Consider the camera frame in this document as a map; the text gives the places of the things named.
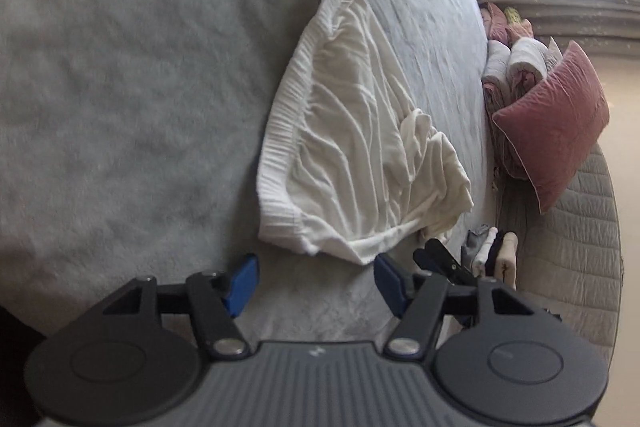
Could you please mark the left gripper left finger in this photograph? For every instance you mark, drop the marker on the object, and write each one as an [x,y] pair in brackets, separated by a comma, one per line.
[216,299]

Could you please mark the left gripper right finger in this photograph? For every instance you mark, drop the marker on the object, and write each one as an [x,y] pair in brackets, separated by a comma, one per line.
[417,301]

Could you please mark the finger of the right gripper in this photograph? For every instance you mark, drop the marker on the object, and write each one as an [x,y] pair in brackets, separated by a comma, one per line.
[435,257]

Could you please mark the white long pants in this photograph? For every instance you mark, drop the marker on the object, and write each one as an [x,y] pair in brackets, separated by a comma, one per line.
[350,166]

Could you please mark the grey folded sweater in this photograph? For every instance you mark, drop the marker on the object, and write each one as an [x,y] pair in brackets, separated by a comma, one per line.
[474,239]

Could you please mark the white folded garment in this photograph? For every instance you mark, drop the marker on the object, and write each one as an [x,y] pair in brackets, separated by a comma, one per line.
[480,259]

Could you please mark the black folded garment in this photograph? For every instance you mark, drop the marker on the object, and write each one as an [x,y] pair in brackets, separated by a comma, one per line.
[494,250]

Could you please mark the beige folded garment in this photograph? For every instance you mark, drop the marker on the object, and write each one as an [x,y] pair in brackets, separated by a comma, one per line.
[506,263]

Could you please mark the grey quilted headboard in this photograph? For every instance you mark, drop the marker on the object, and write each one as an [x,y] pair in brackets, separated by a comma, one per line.
[569,258]

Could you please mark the maroon pillow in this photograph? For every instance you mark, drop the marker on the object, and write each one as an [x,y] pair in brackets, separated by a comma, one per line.
[555,125]

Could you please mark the folded grey pink duvet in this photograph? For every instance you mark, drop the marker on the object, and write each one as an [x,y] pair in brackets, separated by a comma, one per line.
[516,60]

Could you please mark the grey bed sheet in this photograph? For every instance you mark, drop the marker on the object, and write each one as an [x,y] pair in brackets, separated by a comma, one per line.
[130,137]

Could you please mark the grey curtain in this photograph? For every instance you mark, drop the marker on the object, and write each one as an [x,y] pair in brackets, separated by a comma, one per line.
[605,27]

